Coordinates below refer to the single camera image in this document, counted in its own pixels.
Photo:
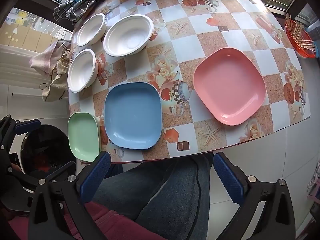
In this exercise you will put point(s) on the large white bowl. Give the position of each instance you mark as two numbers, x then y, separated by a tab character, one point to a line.
128	35

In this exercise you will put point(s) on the blue square plate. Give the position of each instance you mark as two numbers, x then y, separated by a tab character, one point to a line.
132	116

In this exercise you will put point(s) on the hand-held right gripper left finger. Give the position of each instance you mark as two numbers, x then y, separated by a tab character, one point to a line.
96	177

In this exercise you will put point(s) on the green square plate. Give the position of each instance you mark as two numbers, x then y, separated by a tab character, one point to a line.
83	136

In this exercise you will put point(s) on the orange plastic basket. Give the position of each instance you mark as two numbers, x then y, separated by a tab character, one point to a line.
292	40

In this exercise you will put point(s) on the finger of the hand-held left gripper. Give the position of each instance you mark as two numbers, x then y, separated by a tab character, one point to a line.
27	126
60	168

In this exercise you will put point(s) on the small white bowl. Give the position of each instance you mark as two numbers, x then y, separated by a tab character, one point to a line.
91	28
82	70

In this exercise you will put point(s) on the beige towel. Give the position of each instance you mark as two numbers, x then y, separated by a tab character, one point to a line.
56	85

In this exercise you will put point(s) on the grey checked cloth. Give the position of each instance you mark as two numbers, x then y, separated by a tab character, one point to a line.
77	5

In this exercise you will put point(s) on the pile of toothpicks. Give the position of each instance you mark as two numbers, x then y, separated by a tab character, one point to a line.
300	31

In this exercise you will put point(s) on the red jacket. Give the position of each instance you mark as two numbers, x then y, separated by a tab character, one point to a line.
105	222

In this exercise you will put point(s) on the pink towel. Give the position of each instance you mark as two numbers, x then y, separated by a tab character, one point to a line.
46	58

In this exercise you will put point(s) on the pink square plate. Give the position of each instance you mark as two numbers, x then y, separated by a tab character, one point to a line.
228	86

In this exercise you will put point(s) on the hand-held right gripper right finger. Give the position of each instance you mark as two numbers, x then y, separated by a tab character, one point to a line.
228	177

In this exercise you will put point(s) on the printed checkered tablecloth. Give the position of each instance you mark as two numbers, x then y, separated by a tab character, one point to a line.
175	42

